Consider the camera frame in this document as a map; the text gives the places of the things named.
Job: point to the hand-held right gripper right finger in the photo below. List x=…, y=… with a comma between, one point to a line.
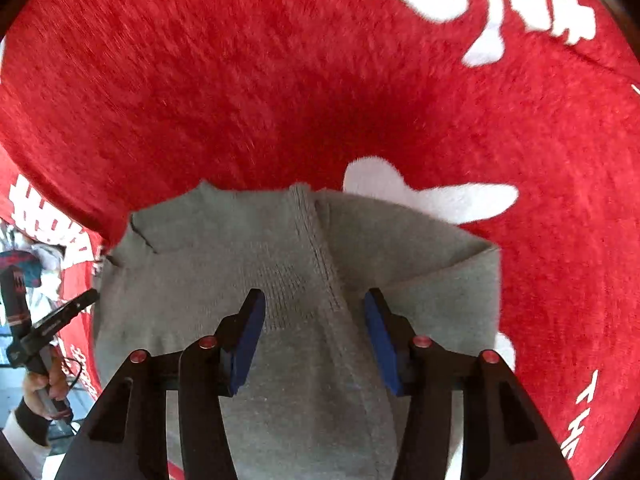
x=382, y=345

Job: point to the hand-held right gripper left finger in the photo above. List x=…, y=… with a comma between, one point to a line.
x=247, y=340

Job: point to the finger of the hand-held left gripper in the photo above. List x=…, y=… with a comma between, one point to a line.
x=72, y=308
x=12, y=297

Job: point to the grey knit sweater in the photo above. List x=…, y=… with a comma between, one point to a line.
x=300, y=240

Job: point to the person's left forearm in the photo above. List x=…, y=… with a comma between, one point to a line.
x=25, y=432

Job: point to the person's left hand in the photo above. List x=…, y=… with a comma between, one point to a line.
x=37, y=392

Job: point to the dark plaid cloth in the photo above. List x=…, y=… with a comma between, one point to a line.
x=17, y=262

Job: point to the white printed cloth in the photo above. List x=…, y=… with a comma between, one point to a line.
x=47, y=255

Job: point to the red printed blanket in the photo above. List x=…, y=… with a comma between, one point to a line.
x=250, y=85

